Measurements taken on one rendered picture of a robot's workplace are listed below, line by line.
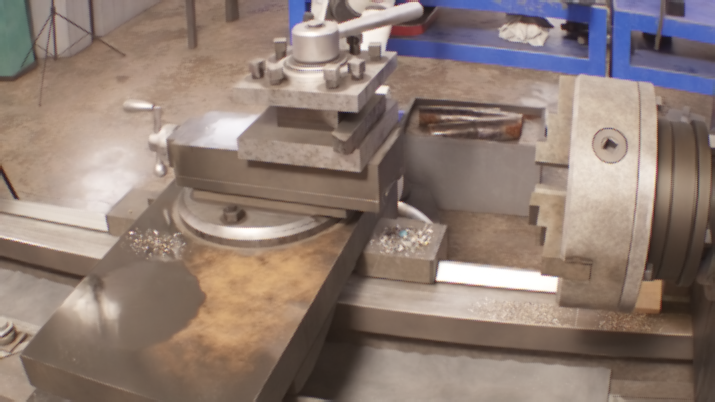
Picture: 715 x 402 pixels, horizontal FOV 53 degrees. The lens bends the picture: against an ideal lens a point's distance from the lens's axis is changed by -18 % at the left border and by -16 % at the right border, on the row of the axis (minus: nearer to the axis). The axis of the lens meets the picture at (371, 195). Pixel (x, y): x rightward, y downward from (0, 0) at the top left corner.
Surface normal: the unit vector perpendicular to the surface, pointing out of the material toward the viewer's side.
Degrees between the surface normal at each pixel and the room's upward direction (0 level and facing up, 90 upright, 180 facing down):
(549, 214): 11
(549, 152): 71
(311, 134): 0
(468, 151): 90
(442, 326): 90
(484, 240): 0
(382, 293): 0
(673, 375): 90
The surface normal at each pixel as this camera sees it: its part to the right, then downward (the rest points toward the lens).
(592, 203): -0.26, 0.09
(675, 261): -0.25, 0.69
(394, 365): 0.11, -0.81
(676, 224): -0.27, 0.29
